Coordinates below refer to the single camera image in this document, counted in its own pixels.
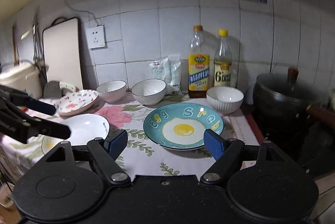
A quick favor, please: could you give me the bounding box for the white black-rimmed plate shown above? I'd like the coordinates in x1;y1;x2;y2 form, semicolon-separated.
41;113;110;155

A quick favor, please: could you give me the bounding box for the pink rabbit carrot plate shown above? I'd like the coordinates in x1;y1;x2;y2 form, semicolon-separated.
54;90;98;116

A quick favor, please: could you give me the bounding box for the blue fried egg plate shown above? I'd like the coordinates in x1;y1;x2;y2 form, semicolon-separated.
143;103;225;151

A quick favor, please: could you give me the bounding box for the beige plastic container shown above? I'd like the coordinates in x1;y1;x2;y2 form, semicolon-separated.
0;62;43;99

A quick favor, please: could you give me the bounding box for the hanging metal ladle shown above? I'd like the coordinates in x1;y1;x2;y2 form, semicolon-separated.
32;14;46;71

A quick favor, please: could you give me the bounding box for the right white ribbed bowl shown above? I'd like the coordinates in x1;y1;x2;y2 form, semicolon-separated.
206;86;244;115

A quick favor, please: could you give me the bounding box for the white ribbed bowl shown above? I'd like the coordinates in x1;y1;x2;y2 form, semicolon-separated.
96;81;127;104
131;79;167;106
206;86;244;115

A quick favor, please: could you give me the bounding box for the left white ribbed bowl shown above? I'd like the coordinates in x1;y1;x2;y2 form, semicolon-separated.
96;81;127;104

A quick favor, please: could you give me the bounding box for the beige cutting board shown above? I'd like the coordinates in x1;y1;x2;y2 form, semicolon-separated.
43;18;83;89

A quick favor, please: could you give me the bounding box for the middle white ribbed bowl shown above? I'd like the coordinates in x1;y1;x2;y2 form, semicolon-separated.
131;79;167;106

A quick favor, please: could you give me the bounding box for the black wok with lid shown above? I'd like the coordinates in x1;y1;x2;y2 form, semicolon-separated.
253;67;334;126

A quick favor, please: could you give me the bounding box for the white seasoning bag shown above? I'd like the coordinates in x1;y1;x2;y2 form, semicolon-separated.
169;54;181;95
149;57;171;84

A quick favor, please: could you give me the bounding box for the black gas stove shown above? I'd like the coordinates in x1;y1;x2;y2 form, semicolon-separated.
241;104;334;178

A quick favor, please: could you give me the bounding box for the clear vinegar bottle yellow cap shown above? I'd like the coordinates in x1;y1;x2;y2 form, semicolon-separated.
214;29;232;86

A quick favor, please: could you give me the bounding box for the amber cooking wine bottle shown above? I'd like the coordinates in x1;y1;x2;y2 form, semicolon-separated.
188;25;210;98

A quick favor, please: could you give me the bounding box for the cleaver with cream handle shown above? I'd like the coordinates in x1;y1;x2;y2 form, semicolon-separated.
43;81;78;99

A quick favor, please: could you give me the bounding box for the white wall power socket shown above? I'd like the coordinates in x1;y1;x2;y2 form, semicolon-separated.
86;26;106;49

